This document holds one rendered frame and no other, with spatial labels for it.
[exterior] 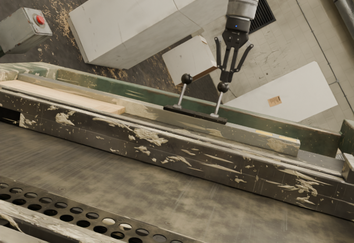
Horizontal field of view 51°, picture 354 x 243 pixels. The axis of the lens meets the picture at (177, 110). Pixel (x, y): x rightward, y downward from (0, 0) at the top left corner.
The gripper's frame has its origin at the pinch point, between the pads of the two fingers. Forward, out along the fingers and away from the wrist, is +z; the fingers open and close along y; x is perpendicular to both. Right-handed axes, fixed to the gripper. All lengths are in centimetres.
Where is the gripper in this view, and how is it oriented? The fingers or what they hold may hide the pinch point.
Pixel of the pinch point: (225, 81)
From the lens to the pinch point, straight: 120.3
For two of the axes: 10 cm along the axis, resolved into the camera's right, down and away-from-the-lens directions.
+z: -1.9, 9.6, 2.0
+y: -9.5, -2.3, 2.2
